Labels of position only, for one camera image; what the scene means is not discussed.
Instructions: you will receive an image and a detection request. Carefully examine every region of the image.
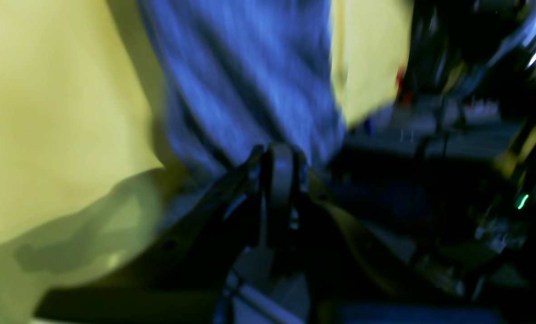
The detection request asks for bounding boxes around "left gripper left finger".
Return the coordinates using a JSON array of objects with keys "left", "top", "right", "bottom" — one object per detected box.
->
[{"left": 36, "top": 146, "right": 264, "bottom": 324}]

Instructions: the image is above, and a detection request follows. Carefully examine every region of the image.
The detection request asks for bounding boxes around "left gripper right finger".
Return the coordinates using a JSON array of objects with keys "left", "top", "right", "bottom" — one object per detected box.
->
[{"left": 268, "top": 144, "right": 503, "bottom": 324}]

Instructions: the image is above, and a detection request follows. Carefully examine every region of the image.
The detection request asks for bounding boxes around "grey long-sleeve T-shirt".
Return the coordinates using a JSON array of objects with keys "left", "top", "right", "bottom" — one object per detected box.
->
[{"left": 138, "top": 0, "right": 345, "bottom": 178}]

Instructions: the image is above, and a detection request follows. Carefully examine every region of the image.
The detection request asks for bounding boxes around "yellow table cloth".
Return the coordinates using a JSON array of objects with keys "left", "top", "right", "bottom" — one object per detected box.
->
[{"left": 0, "top": 0, "right": 413, "bottom": 324}]

